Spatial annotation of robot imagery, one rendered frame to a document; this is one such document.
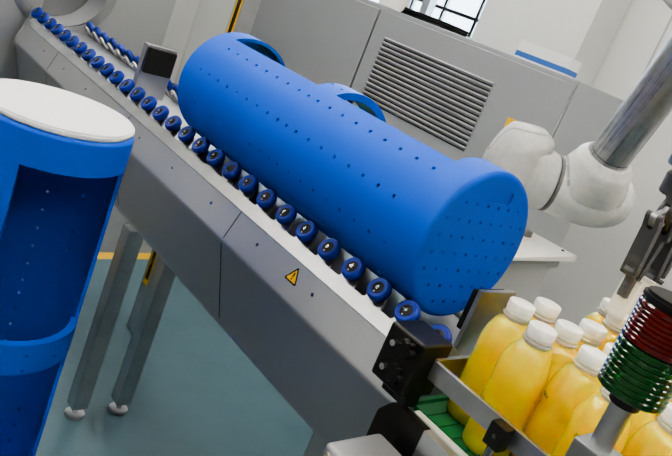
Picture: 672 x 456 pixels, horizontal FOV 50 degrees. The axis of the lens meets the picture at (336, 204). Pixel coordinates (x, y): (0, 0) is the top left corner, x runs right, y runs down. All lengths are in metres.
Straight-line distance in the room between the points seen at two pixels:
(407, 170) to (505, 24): 3.06
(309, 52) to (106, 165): 2.52
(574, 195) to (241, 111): 0.85
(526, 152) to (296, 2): 2.30
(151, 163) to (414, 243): 0.90
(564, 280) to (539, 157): 2.41
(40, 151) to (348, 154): 0.52
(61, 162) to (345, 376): 0.61
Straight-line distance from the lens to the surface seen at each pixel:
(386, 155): 1.27
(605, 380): 0.72
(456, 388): 1.04
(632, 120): 1.80
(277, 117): 1.47
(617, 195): 1.90
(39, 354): 1.48
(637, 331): 0.70
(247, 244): 1.51
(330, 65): 3.63
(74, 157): 1.29
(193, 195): 1.70
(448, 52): 3.19
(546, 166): 1.86
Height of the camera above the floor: 1.39
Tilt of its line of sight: 15 degrees down
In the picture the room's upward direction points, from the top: 22 degrees clockwise
